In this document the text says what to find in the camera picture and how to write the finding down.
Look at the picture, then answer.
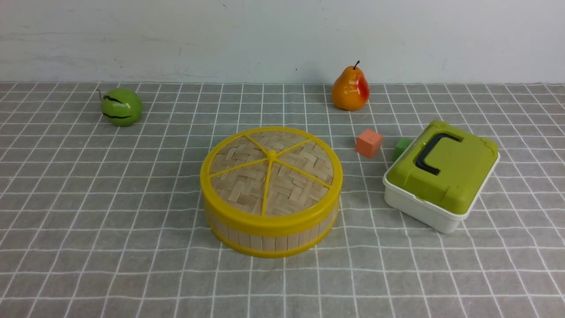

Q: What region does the yellow bamboo steamer base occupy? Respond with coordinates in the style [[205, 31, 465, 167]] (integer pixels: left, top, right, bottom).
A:
[[204, 200, 340, 258]]

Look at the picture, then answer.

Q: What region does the green lidded white storage box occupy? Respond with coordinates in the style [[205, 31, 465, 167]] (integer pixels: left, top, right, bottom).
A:
[[383, 120, 500, 234]]

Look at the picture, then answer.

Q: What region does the green cube block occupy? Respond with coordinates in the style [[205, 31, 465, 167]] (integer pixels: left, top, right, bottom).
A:
[[392, 137, 412, 162]]

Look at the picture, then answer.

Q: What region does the green apple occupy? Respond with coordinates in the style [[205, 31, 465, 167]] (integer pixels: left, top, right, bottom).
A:
[[96, 88, 143, 126]]

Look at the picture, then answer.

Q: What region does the yellow woven steamer lid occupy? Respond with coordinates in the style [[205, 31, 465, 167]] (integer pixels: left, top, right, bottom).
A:
[[200, 126, 343, 237]]

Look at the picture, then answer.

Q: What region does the grey checked tablecloth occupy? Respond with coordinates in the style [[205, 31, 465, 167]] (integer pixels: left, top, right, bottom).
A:
[[0, 82, 565, 318]]

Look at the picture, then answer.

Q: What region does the orange cube block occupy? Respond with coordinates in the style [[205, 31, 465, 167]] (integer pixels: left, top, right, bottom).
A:
[[355, 129, 384, 159]]

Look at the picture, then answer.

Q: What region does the orange red pear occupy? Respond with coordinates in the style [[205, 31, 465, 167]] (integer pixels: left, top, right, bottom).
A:
[[331, 61, 370, 111]]

